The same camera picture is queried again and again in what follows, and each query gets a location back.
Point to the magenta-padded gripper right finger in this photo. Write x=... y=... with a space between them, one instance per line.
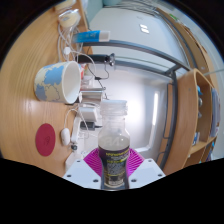
x=146 y=172

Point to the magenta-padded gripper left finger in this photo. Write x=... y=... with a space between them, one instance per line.
x=80 y=173

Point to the clear bottle with dark label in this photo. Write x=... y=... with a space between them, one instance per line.
x=114 y=160

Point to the white power strip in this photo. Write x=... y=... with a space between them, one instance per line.
x=75 y=130

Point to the flat round red coaster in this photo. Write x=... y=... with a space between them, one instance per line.
x=45 y=140

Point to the white charger block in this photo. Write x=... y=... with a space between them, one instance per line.
x=88 y=113

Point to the steel cup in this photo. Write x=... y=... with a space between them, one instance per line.
x=91 y=95

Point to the white mug with blue pattern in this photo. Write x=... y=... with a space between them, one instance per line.
x=53 y=81

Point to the black electric shaver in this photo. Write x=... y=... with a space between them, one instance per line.
x=95 y=59

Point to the blue spray can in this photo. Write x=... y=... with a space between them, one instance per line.
x=90 y=36

